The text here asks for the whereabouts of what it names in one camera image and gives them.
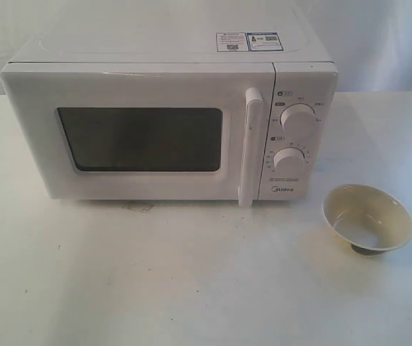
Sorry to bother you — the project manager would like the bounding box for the white microwave door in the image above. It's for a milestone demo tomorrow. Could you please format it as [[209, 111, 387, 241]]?
[[0, 63, 276, 206]]

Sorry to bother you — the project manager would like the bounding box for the cream ceramic bowl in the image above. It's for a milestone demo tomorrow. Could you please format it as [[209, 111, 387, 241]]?
[[322, 184, 412, 256]]

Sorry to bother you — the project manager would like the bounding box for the white microwave oven body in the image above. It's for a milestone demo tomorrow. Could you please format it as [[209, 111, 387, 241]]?
[[2, 1, 338, 202]]

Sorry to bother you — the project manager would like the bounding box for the lower white control knob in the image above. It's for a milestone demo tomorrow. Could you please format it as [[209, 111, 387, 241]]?
[[273, 148, 305, 173]]

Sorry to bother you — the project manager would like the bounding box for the white control knob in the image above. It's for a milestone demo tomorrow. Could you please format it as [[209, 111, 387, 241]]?
[[280, 103, 317, 138], [273, 148, 305, 173]]

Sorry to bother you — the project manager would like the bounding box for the upper white control knob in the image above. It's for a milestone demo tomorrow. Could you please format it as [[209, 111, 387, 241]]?
[[280, 103, 317, 138]]

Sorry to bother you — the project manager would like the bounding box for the blue white warning sticker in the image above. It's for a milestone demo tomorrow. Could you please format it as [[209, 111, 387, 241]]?
[[216, 32, 284, 52]]

